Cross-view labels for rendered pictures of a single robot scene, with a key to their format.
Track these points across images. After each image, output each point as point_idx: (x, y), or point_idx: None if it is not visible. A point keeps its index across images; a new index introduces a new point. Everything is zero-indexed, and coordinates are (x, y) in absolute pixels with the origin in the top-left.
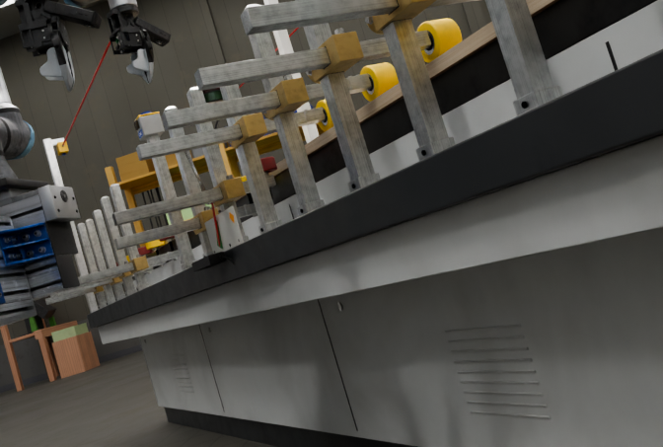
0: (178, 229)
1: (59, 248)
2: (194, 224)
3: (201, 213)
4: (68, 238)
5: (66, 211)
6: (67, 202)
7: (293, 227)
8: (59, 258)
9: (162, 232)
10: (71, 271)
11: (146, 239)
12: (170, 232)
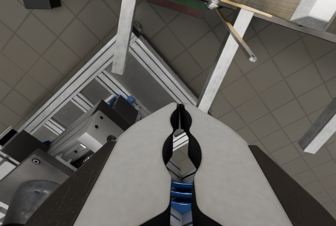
0: (135, 7)
1: (125, 123)
2: None
3: None
4: (106, 114)
5: (119, 132)
6: (111, 133)
7: None
8: (130, 121)
9: (132, 26)
10: (123, 106)
11: (129, 44)
12: (134, 17)
